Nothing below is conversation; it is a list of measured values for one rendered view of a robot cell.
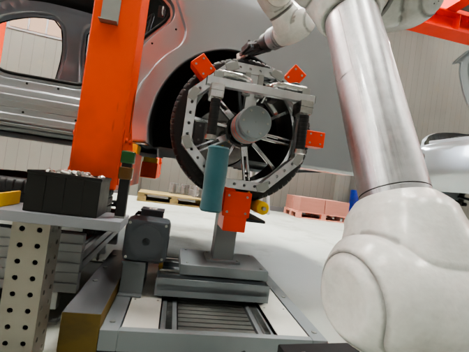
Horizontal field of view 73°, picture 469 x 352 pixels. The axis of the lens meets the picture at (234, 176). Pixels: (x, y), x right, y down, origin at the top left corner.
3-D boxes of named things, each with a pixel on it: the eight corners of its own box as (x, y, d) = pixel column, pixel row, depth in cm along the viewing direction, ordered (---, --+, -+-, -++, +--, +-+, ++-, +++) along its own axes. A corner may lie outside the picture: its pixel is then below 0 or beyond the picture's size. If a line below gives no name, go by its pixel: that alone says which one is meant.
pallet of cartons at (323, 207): (326, 217, 819) (329, 200, 820) (352, 224, 727) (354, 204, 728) (280, 212, 780) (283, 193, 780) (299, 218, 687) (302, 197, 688)
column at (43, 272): (43, 349, 101) (63, 218, 102) (29, 369, 91) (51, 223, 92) (8, 348, 99) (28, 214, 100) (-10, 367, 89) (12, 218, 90)
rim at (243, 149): (283, 178, 174) (276, 86, 173) (299, 179, 151) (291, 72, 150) (190, 187, 165) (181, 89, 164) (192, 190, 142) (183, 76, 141)
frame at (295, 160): (292, 196, 148) (308, 81, 149) (298, 198, 142) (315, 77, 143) (175, 180, 139) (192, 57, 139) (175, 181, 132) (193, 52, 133)
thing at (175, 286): (249, 279, 178) (251, 261, 178) (267, 305, 142) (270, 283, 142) (158, 271, 169) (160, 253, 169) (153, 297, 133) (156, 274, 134)
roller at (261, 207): (253, 209, 167) (255, 198, 167) (269, 216, 138) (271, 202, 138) (243, 207, 166) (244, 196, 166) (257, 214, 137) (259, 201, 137)
